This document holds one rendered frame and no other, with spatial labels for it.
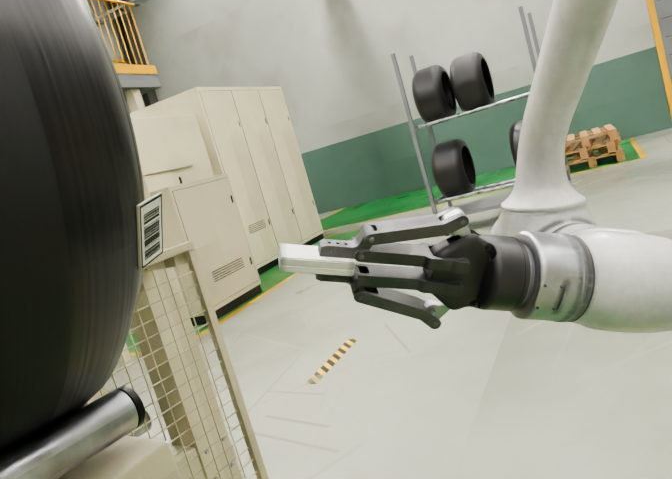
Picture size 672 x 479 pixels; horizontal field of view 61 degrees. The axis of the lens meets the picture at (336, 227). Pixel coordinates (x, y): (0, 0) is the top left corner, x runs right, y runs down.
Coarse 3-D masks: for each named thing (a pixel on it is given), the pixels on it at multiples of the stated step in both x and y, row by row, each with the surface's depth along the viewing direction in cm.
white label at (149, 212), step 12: (144, 204) 48; (156, 204) 50; (144, 216) 48; (156, 216) 51; (144, 228) 49; (156, 228) 51; (144, 240) 49; (156, 240) 51; (144, 252) 50; (156, 252) 52; (144, 264) 50
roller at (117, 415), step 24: (96, 408) 54; (120, 408) 55; (144, 408) 58; (48, 432) 51; (72, 432) 52; (96, 432) 53; (120, 432) 55; (0, 456) 48; (24, 456) 48; (48, 456) 50; (72, 456) 51
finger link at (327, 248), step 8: (360, 232) 54; (320, 240) 54; (328, 240) 54; (336, 240) 54; (352, 240) 55; (360, 240) 53; (320, 248) 53; (328, 248) 53; (336, 248) 53; (344, 248) 53; (352, 248) 53; (360, 248) 53; (368, 248) 54; (328, 256) 53; (336, 256) 54; (344, 256) 54; (352, 256) 54
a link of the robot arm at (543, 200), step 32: (576, 0) 56; (608, 0) 55; (576, 32) 58; (544, 64) 62; (576, 64) 60; (544, 96) 64; (576, 96) 64; (544, 128) 67; (544, 160) 69; (512, 192) 73; (544, 192) 69; (576, 192) 71; (512, 224) 71; (544, 224) 68
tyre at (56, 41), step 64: (0, 0) 39; (64, 0) 43; (0, 64) 38; (64, 64) 41; (0, 128) 37; (64, 128) 41; (128, 128) 48; (0, 192) 37; (64, 192) 41; (128, 192) 46; (0, 256) 38; (64, 256) 42; (128, 256) 47; (0, 320) 39; (64, 320) 44; (128, 320) 51; (0, 384) 42; (64, 384) 48; (0, 448) 48
